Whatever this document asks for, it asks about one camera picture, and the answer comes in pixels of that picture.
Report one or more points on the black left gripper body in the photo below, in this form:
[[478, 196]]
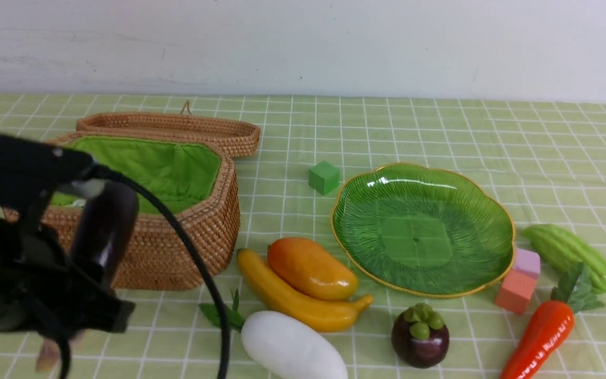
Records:
[[24, 207]]

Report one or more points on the purple toy eggplant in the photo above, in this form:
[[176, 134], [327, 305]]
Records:
[[79, 292]]

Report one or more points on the white toy radish green leaves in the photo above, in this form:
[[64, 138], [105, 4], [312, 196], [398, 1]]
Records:
[[286, 346]]

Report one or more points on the orange toy mango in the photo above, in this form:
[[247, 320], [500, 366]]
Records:
[[309, 268]]

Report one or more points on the yellow toy banana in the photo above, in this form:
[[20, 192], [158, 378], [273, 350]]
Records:
[[277, 295]]

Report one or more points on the dark purple toy mangosteen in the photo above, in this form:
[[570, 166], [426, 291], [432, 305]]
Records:
[[420, 336]]

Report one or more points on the orange toy carrot green leaves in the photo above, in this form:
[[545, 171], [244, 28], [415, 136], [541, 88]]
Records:
[[552, 322]]

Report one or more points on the green toy bitter gourd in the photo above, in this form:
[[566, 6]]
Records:
[[561, 249]]

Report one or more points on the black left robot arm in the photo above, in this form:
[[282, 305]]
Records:
[[25, 255]]

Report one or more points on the woven wicker basket green lining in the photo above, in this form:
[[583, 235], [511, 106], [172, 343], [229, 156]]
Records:
[[196, 180]]

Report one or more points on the woven wicker basket lid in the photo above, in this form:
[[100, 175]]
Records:
[[234, 138]]

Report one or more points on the green foam cube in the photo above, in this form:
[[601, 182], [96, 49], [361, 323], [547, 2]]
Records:
[[323, 177]]

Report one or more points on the green leaf-shaped glass plate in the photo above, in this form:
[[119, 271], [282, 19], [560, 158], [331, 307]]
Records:
[[428, 232]]

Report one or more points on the salmon red foam cube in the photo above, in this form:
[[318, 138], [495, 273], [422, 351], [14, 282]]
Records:
[[515, 293]]

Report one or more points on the pink foam cube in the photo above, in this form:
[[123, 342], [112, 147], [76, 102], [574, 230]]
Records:
[[528, 263]]

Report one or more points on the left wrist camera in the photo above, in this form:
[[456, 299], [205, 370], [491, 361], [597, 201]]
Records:
[[49, 167]]

